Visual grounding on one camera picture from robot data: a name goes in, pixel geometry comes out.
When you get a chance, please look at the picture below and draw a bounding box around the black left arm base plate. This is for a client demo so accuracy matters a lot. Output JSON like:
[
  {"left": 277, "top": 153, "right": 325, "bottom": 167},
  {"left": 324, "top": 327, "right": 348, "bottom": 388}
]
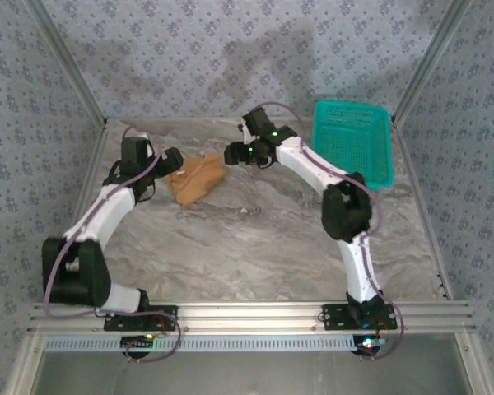
[{"left": 103, "top": 304, "right": 179, "bottom": 332}]

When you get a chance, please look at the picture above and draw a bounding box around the aluminium table back rail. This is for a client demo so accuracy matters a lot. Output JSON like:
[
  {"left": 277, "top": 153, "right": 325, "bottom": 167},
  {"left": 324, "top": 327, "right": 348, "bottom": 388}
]
[{"left": 106, "top": 116, "right": 316, "bottom": 123}]

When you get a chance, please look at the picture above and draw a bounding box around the grey slotted cable duct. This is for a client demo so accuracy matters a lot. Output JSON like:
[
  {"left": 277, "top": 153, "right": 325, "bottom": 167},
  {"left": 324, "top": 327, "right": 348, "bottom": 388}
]
[{"left": 44, "top": 333, "right": 367, "bottom": 354}]

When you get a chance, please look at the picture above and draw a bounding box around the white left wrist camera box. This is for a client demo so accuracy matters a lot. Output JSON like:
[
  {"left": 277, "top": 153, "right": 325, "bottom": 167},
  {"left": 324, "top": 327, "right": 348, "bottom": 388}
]
[{"left": 125, "top": 130, "right": 155, "bottom": 160}]

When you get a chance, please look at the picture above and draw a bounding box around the teal plastic mesh basket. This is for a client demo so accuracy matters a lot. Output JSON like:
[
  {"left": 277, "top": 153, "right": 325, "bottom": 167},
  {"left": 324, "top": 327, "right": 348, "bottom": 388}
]
[{"left": 311, "top": 100, "right": 394, "bottom": 193}]

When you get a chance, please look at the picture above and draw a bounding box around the aluminium corner post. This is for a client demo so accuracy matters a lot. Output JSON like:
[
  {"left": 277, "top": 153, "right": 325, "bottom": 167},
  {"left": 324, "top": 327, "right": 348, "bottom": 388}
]
[
  {"left": 392, "top": 0, "right": 477, "bottom": 124},
  {"left": 22, "top": 0, "right": 110, "bottom": 127}
]

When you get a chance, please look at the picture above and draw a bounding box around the black controller board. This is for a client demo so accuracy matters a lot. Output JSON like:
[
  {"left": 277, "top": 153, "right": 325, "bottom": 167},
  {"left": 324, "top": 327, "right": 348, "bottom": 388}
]
[
  {"left": 120, "top": 333, "right": 156, "bottom": 356},
  {"left": 352, "top": 333, "right": 387, "bottom": 358}
]

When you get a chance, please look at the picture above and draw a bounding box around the tan t-shirt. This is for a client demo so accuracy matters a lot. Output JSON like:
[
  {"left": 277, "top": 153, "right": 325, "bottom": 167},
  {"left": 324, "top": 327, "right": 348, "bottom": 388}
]
[{"left": 165, "top": 152, "right": 227, "bottom": 208}]

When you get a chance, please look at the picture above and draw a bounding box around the aluminium table side rail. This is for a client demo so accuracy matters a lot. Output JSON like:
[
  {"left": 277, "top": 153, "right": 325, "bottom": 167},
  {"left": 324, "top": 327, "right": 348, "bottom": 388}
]
[
  {"left": 394, "top": 121, "right": 454, "bottom": 300},
  {"left": 49, "top": 121, "right": 110, "bottom": 304}
]

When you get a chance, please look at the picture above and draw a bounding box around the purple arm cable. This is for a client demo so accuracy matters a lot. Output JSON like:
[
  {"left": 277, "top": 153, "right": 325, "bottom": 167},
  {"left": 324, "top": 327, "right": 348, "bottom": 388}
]
[
  {"left": 253, "top": 101, "right": 405, "bottom": 362},
  {"left": 44, "top": 126, "right": 182, "bottom": 364}
]

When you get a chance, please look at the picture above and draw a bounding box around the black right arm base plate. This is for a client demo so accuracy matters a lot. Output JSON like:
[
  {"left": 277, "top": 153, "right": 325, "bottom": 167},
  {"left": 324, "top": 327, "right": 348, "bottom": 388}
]
[{"left": 321, "top": 303, "right": 398, "bottom": 332}]

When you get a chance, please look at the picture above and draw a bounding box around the aluminium mounting rail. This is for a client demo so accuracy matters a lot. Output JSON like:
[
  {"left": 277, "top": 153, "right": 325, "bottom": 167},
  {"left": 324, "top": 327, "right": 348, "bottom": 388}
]
[{"left": 27, "top": 300, "right": 477, "bottom": 333}]

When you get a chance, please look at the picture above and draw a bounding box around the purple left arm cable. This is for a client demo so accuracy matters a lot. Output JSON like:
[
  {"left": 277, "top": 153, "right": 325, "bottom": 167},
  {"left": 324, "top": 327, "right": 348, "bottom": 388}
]
[{"left": 44, "top": 126, "right": 182, "bottom": 364}]

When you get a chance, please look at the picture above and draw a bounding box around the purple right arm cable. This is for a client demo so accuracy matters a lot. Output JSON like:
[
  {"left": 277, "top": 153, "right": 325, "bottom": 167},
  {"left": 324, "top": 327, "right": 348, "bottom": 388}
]
[{"left": 253, "top": 101, "right": 405, "bottom": 362}]

